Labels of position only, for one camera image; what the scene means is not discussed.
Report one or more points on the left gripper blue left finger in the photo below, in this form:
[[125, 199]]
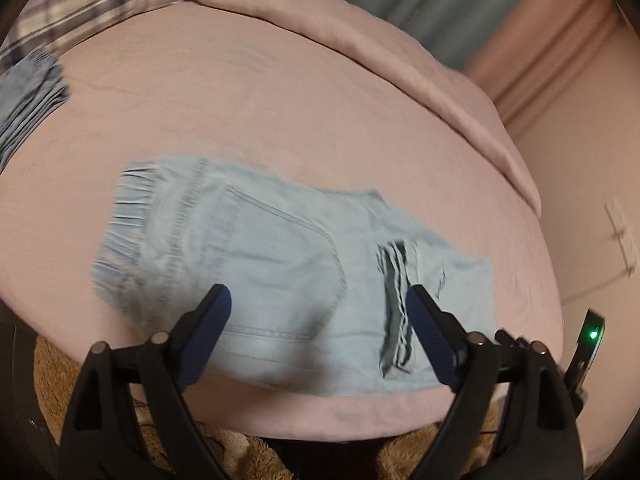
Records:
[[101, 437]]

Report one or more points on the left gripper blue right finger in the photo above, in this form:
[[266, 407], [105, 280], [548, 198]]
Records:
[[537, 436]]

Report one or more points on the light blue strawberry pants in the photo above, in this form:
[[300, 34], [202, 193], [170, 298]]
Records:
[[317, 278]]

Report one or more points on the brown fluffy rug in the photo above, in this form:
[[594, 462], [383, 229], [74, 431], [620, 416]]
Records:
[[241, 456]]

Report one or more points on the black tracker green light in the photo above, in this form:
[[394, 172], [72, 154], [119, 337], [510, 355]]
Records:
[[588, 344]]

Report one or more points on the folded blue denim jeans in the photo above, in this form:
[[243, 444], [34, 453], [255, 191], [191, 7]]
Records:
[[30, 91]]

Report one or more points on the pink curtain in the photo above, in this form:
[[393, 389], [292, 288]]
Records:
[[534, 54]]

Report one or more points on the plaid pillow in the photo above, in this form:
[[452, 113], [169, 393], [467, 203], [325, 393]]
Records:
[[58, 25]]

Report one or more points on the pink folded quilt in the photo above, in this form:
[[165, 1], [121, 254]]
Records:
[[400, 60]]

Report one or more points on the white wall power strip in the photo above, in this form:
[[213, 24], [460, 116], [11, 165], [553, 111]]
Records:
[[623, 235]]

